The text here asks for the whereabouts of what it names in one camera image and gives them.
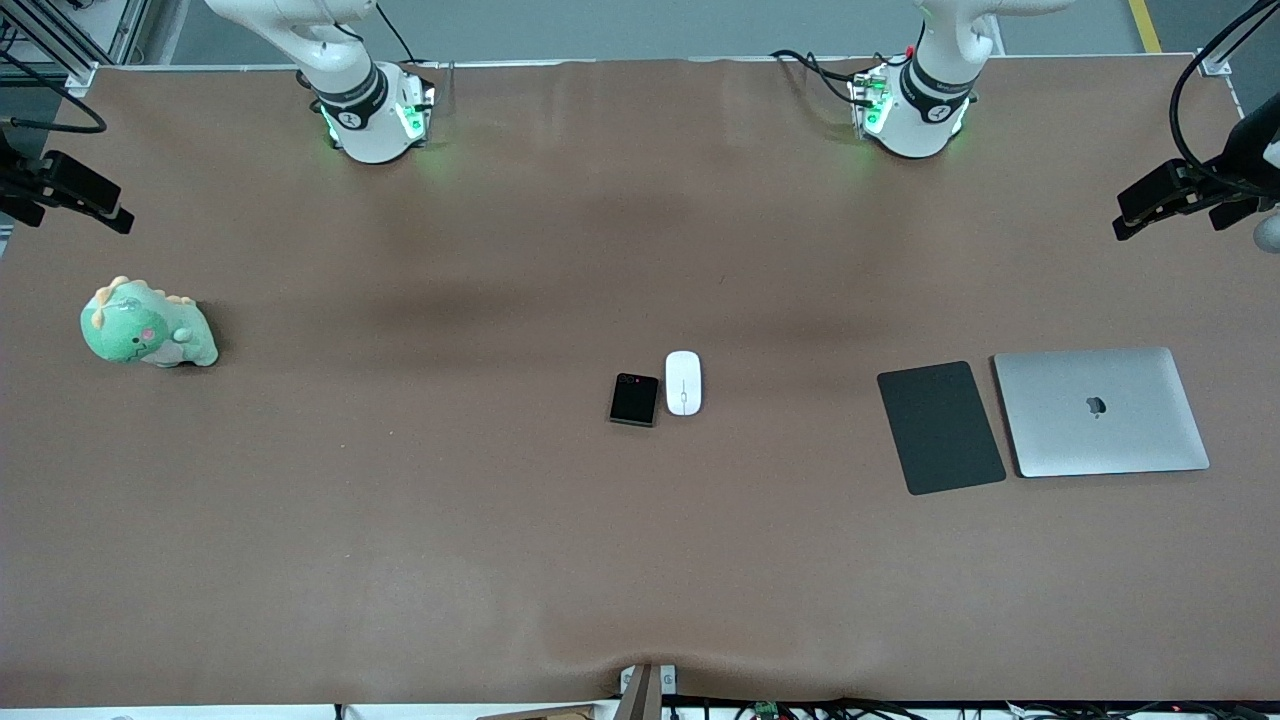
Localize white computer mouse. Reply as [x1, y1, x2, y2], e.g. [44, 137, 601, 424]
[665, 350, 703, 417]

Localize black flip phone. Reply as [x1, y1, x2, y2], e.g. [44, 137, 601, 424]
[609, 373, 661, 429]

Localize dark grey mouse pad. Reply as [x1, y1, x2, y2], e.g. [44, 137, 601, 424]
[877, 361, 1007, 496]

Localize green dinosaur plush toy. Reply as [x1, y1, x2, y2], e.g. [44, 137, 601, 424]
[80, 276, 219, 369]

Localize silver closed laptop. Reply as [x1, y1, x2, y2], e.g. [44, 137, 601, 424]
[993, 347, 1211, 479]

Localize brown table cloth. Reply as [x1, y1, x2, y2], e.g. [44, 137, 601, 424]
[0, 55, 1280, 707]

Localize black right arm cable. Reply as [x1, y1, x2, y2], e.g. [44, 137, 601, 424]
[0, 50, 109, 136]

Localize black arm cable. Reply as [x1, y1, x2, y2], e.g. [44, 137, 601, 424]
[1168, 0, 1280, 196]
[0, 50, 109, 136]

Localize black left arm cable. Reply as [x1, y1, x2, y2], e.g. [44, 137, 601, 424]
[1168, 0, 1280, 196]

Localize black base cable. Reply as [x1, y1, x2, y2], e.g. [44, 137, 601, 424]
[770, 48, 871, 106]
[375, 0, 421, 66]

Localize camera mount pole bracket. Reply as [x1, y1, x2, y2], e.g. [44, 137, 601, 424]
[618, 663, 678, 720]

